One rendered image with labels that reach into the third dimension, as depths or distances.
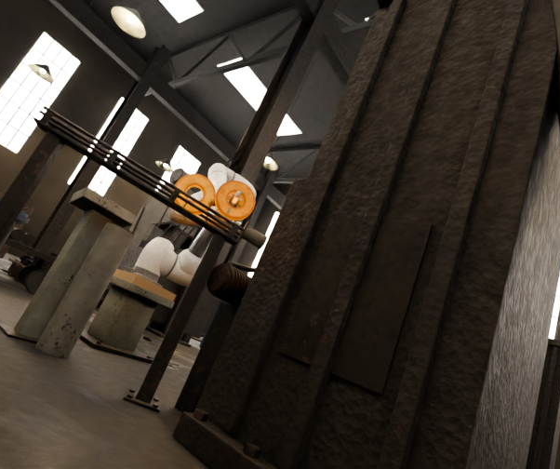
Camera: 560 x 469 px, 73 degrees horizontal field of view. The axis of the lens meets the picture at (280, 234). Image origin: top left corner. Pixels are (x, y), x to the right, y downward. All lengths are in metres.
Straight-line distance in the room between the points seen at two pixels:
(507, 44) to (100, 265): 1.51
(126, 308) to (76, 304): 0.66
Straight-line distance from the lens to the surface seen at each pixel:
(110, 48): 10.28
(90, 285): 1.59
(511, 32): 1.35
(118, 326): 2.24
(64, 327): 1.61
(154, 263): 2.28
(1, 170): 13.14
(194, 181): 1.46
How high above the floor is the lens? 0.30
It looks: 17 degrees up
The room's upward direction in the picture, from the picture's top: 23 degrees clockwise
